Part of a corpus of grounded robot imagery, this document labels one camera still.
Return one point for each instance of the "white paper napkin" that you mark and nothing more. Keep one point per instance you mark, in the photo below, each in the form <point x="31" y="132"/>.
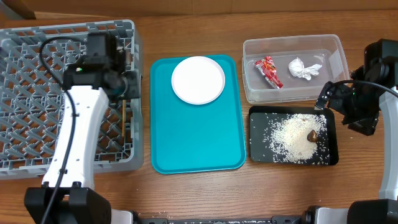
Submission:
<point x="297" y="69"/>

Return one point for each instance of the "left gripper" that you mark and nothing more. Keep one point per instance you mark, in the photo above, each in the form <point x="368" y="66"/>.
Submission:
<point x="131" y="86"/>

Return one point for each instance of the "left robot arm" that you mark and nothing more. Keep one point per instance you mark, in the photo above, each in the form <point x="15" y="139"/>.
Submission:
<point x="67" y="193"/>

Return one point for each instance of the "wooden chopstick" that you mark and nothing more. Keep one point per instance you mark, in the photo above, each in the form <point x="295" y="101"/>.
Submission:
<point x="123" y="117"/>

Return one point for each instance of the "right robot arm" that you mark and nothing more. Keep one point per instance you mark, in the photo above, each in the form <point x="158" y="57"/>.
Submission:
<point x="379" y="70"/>

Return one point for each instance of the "black food waste tray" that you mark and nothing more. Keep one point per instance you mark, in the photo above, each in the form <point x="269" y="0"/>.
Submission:
<point x="258" y="122"/>

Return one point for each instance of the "red snack wrapper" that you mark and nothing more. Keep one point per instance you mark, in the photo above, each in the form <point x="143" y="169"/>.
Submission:
<point x="268" y="70"/>

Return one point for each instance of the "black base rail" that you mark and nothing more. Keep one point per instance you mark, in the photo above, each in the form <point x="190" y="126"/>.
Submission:
<point x="289" y="219"/>

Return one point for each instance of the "teal plastic serving tray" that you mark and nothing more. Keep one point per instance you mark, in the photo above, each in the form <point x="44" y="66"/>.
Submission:
<point x="188" y="138"/>

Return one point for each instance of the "brown food scrap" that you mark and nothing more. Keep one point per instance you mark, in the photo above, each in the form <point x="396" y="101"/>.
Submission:
<point x="312" y="136"/>

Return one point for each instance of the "white rice grains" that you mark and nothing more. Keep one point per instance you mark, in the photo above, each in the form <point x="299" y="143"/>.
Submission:
<point x="286" y="139"/>

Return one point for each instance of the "clear plastic waste bin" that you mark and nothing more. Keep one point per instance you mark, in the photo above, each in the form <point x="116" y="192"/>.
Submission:
<point x="325" y="50"/>

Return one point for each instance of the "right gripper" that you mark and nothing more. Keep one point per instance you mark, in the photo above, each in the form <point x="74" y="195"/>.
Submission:
<point x="365" y="125"/>

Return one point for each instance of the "grey plastic dishwasher rack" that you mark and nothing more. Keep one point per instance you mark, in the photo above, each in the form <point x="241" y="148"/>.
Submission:
<point x="32" y="103"/>

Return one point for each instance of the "large white round plate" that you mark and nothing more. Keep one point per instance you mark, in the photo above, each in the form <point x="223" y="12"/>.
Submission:
<point x="198" y="80"/>

